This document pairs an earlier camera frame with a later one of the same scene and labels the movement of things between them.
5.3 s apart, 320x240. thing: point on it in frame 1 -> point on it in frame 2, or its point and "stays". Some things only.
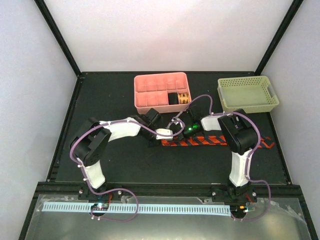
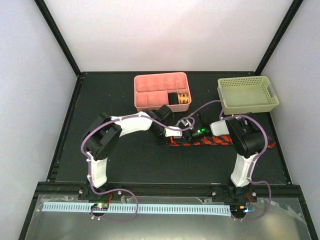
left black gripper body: (148, 142) -> (157, 137)
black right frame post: (287, 21) stays
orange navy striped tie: (263, 142) stays
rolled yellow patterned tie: (184, 98) stays
